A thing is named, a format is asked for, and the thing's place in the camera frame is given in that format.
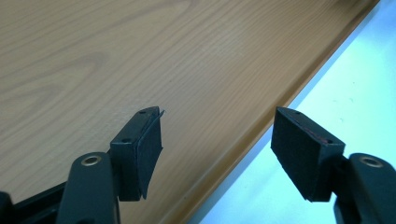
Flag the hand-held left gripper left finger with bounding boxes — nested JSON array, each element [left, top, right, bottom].
[[55, 105, 165, 224]]

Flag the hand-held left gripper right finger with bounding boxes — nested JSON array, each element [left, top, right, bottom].
[[270, 106, 396, 224]]

